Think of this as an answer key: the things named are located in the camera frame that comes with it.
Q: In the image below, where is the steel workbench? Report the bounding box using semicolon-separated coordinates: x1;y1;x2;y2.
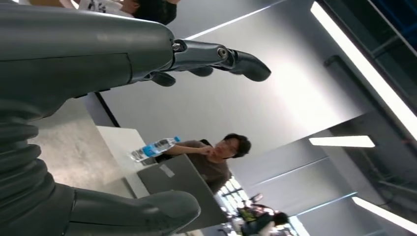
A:
28;97;136;200

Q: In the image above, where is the clear water bottle blue label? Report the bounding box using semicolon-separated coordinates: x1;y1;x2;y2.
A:
130;136;181;163

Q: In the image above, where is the grey laptop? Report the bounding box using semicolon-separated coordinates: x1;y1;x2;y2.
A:
137;154;229;234

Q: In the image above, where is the seated person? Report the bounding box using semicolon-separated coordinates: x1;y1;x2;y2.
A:
155;133;252;195

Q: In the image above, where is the long ceiling light strip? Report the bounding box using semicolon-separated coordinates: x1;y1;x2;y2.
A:
352;196;417;234
308;136;376;148
310;1;417;141

